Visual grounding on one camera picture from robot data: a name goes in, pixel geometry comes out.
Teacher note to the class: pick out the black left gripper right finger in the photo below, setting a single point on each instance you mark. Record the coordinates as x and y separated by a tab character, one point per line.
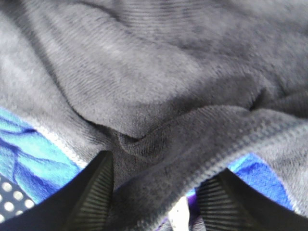
227	203

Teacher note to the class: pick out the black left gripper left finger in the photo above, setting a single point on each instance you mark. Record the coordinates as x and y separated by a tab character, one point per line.
82	204

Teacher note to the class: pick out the dark grey towel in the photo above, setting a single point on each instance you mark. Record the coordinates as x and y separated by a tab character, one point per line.
177	90

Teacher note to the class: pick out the blue towel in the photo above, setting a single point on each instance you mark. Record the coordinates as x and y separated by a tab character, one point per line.
31	161

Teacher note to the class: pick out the grey perforated plastic basket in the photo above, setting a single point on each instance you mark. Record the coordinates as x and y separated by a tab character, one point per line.
13	200

